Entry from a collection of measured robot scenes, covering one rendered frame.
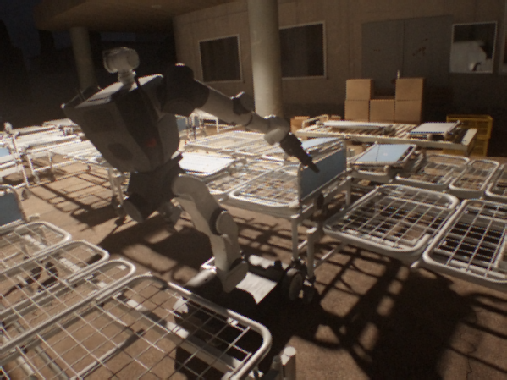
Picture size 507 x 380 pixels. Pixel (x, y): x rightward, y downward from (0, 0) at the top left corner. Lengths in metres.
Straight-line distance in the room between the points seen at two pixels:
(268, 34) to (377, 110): 2.71
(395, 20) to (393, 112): 2.94
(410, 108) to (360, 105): 0.79
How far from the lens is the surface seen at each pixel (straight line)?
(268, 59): 7.01
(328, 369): 1.72
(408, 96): 5.62
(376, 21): 8.30
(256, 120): 1.38
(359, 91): 5.75
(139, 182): 1.36
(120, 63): 1.29
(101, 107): 1.17
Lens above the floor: 1.30
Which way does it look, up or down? 20 degrees down
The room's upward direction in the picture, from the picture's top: 4 degrees counter-clockwise
